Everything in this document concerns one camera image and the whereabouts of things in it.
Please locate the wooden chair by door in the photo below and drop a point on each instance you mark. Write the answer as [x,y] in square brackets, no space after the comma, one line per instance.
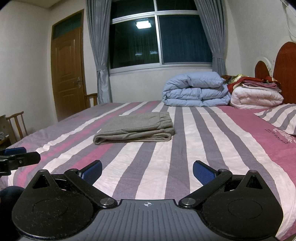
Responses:
[91,100]

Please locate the striped pillow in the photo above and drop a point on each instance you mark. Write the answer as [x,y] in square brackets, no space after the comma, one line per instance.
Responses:
[282,117]

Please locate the grey curtain right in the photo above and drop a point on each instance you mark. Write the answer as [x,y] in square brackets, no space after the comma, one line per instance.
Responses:
[213,19]

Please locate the grey curtain left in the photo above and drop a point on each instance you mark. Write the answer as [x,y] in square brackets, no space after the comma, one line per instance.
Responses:
[98,18]

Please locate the striped pink grey bedsheet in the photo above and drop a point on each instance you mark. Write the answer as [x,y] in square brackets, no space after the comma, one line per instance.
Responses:
[222,137]

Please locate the grey pants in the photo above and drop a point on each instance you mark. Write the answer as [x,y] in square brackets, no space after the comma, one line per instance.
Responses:
[141,127]

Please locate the wooden chair far left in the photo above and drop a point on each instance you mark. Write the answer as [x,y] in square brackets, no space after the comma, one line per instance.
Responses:
[18,128]

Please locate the light blue folded duvet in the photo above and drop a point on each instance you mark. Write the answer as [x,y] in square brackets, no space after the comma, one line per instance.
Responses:
[196,89]

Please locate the brown wooden door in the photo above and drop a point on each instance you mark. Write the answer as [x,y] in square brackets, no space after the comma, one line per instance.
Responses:
[67,66]

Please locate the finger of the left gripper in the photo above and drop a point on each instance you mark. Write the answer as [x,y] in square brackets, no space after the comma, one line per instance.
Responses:
[14,158]

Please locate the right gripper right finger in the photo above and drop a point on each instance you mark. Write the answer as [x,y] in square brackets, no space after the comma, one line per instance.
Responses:
[211,180]

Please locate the grey curtain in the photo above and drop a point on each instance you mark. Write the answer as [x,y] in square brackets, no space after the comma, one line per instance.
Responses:
[98,18]
[213,19]

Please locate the window with white frame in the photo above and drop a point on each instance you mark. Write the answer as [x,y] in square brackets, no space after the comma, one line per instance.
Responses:
[156,34]

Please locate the red folded blankets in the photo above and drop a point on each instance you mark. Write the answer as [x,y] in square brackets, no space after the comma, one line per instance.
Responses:
[234,81]

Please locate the red wooden headboard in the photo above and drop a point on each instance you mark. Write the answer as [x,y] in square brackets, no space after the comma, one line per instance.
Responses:
[283,70]

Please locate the white folded quilt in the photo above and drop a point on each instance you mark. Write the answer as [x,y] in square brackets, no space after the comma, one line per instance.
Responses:
[250,98]

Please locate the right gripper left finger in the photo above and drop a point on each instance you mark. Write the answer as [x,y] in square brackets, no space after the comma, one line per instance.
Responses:
[83,181]

